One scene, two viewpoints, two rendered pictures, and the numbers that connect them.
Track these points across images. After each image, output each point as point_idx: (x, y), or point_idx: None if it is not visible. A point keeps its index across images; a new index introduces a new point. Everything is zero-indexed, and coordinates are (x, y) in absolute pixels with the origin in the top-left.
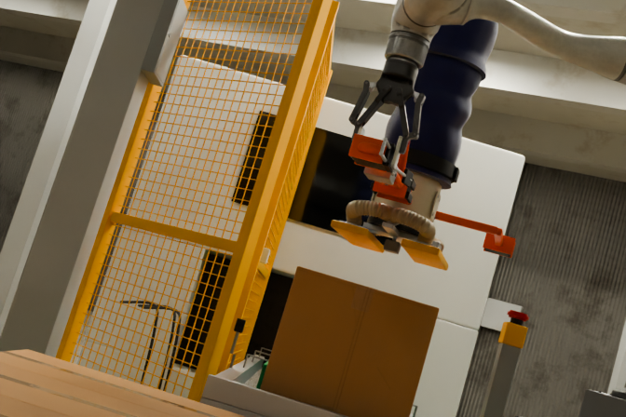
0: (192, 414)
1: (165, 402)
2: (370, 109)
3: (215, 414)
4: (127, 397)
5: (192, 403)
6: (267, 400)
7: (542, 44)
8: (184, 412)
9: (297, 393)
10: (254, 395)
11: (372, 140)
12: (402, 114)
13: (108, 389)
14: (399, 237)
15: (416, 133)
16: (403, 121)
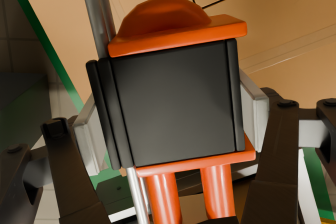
0: (254, 32)
1: (286, 44)
2: (279, 149)
3: (253, 80)
4: None
5: (282, 95)
6: (245, 163)
7: None
8: (259, 27)
9: (235, 199)
10: (257, 160)
11: (169, 32)
12: (73, 189)
13: None
14: None
15: (3, 153)
16: (67, 167)
